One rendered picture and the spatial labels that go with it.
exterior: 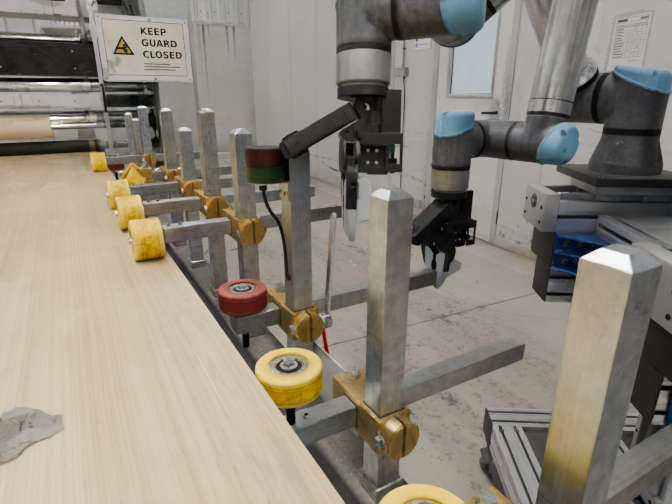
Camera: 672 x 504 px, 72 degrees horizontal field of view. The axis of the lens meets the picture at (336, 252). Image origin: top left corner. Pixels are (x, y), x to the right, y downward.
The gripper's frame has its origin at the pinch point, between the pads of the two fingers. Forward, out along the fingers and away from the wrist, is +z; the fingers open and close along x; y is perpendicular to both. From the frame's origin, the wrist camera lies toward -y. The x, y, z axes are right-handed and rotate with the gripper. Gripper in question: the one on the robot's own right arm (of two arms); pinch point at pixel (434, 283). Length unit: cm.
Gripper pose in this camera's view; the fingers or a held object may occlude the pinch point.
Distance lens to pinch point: 102.0
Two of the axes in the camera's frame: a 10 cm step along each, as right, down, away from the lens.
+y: 8.7, -1.6, 4.7
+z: 0.0, 9.5, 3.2
